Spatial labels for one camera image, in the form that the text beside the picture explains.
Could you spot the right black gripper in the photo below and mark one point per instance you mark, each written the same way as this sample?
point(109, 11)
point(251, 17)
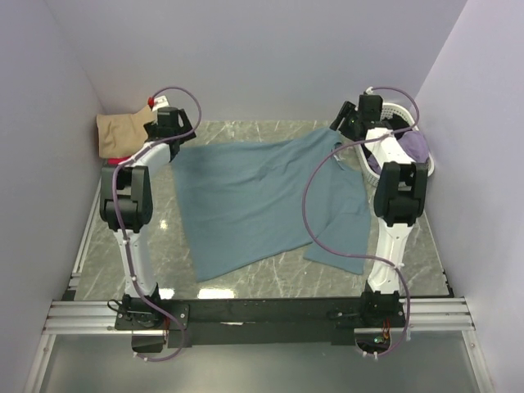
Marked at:
point(346, 110)

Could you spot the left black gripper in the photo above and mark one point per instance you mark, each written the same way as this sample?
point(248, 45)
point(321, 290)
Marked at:
point(151, 128)

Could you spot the blue t shirt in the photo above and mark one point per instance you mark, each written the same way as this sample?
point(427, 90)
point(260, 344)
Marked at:
point(241, 202)

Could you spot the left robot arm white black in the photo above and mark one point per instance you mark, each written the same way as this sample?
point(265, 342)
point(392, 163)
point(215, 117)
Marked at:
point(126, 204)

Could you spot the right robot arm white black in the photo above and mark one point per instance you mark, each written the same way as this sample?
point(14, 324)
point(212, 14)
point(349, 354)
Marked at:
point(398, 201)

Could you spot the folded beige t shirt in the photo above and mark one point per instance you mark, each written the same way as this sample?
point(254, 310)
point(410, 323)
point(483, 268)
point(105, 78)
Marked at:
point(123, 135)

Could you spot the black t shirt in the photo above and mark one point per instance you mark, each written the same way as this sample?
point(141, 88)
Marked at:
point(399, 120)

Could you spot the folded pink t shirt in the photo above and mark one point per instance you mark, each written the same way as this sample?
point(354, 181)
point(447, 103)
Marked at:
point(117, 161)

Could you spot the purple t shirt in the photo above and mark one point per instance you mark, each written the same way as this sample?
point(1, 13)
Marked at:
point(414, 145)

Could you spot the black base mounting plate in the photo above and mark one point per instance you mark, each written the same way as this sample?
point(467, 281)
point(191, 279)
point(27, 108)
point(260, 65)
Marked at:
point(186, 323)

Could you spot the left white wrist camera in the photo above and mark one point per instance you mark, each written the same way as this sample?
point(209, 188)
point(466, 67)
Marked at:
point(155, 103)

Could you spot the aluminium rail frame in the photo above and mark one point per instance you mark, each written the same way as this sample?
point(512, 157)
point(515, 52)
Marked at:
point(80, 350)

